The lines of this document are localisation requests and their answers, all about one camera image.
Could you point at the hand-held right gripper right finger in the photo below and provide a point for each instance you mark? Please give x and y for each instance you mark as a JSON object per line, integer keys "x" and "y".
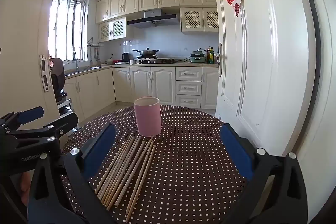
{"x": 236, "y": 153}

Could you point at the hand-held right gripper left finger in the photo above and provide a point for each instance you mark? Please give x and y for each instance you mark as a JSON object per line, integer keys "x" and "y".
{"x": 101, "y": 150}

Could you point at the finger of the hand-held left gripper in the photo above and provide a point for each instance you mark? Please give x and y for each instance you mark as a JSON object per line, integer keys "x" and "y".
{"x": 31, "y": 113}
{"x": 65, "y": 125}

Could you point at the pile of wooden chopsticks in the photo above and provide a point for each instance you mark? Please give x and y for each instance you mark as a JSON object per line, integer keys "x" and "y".
{"x": 122, "y": 170}

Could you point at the pink cup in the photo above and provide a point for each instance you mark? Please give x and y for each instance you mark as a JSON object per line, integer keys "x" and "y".
{"x": 147, "y": 119}

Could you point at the hanging kitchen utensils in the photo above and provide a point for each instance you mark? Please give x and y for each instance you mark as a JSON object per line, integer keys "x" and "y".
{"x": 95, "y": 53}

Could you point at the person's left hand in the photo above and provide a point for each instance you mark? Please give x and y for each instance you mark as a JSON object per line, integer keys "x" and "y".
{"x": 25, "y": 187}

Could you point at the metal shelf rack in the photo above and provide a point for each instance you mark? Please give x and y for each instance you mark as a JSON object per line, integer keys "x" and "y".
{"x": 67, "y": 108}

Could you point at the metal door strike plate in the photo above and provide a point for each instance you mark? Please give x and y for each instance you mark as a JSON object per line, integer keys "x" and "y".
{"x": 44, "y": 82}

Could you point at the black kitchen appliance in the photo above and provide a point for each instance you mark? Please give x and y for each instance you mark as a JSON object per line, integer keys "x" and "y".
{"x": 56, "y": 74}

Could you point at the brown polka dot tablecloth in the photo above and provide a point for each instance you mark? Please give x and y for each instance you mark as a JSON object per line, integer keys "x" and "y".
{"x": 189, "y": 161}

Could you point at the steel kitchen sink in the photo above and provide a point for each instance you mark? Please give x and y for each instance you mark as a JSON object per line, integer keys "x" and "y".
{"x": 84, "y": 69}

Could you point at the metal faucet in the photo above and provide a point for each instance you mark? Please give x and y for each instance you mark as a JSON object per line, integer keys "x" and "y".
{"x": 76, "y": 61}

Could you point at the cream cabinet drawer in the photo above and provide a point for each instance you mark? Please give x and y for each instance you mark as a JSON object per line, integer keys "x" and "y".
{"x": 188, "y": 74}
{"x": 188, "y": 101}
{"x": 188, "y": 88}

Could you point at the cream lower kitchen cabinets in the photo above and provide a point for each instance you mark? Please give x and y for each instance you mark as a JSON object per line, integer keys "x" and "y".
{"x": 141, "y": 85}

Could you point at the red container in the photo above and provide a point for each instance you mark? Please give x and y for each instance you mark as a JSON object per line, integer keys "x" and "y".
{"x": 110, "y": 60}

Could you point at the white door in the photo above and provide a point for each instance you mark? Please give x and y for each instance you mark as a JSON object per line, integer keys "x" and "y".
{"x": 262, "y": 69}

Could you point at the window with bars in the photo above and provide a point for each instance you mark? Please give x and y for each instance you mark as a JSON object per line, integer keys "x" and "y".
{"x": 63, "y": 29}

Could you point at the black electric kettle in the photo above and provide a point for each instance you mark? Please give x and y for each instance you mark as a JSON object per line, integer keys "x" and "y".
{"x": 125, "y": 56}

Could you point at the white mug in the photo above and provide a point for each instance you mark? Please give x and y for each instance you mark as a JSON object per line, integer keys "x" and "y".
{"x": 133, "y": 61}

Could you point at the green plastic bottle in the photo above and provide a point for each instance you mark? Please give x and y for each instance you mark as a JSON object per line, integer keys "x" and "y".
{"x": 211, "y": 57}

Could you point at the dark red-capped bottle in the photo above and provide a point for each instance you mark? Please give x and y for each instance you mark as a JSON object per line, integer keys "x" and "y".
{"x": 208, "y": 56}

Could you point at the beige kitchen countertop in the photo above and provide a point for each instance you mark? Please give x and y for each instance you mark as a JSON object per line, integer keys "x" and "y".
{"x": 183, "y": 65}

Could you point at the green electric cooker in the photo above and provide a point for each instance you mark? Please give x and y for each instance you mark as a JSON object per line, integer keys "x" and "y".
{"x": 198, "y": 57}

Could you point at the gas stove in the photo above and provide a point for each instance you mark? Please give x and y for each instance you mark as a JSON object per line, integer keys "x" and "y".
{"x": 157, "y": 60}

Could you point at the cream lattice door cabinet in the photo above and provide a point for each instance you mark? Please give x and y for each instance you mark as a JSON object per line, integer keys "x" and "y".
{"x": 111, "y": 29}
{"x": 199, "y": 19}

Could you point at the metal wok with lid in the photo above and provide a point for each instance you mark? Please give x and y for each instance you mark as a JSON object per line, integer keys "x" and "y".
{"x": 147, "y": 53}

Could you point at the black range hood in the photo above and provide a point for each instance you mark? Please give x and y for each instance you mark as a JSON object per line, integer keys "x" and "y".
{"x": 155, "y": 20}

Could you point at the metal wall rack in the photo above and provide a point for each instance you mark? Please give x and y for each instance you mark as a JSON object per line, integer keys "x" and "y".
{"x": 94, "y": 43}

